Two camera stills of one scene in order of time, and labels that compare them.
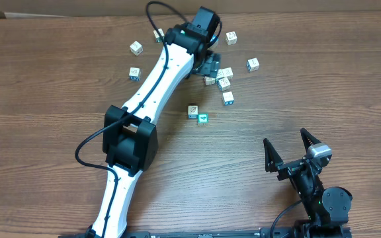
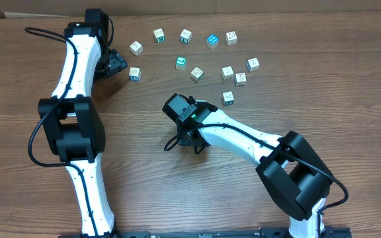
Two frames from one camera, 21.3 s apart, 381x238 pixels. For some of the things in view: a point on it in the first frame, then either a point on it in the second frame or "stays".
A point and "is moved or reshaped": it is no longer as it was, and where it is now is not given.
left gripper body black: [211, 66] → [118, 65]
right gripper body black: [294, 165] → [188, 141]
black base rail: [210, 234] stays
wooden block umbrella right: [253, 65] stays
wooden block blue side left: [135, 74] stays
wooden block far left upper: [136, 48] stays
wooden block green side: [157, 36] stays
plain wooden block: [227, 73] stays
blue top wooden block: [215, 44] stays
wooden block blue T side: [227, 98] stays
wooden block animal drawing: [209, 80] is moved or reshaped
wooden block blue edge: [223, 84] → [240, 79]
